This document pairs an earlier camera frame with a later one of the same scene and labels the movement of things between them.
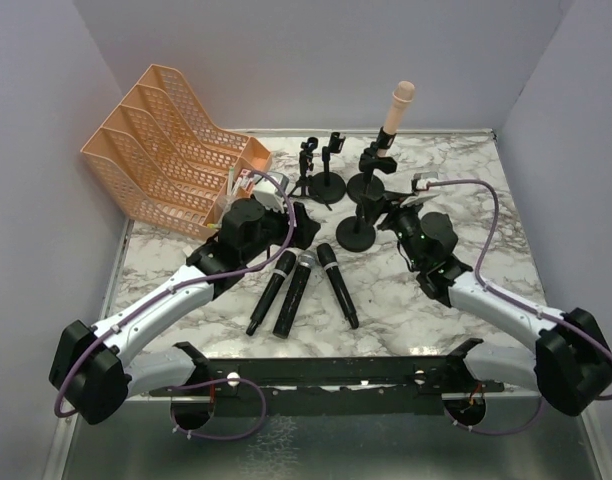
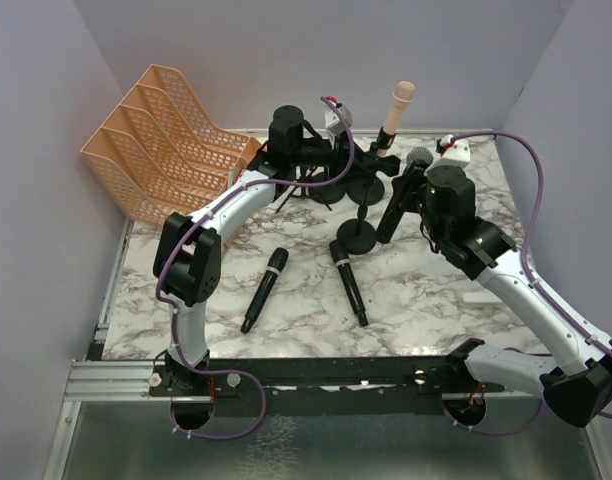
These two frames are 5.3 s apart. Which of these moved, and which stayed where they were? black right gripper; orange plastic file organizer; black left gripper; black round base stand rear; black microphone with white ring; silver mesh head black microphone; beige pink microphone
Moved: black right gripper; black left gripper; silver mesh head black microphone; black microphone with white ring
Stayed: beige pink microphone; orange plastic file organizer; black round base stand rear
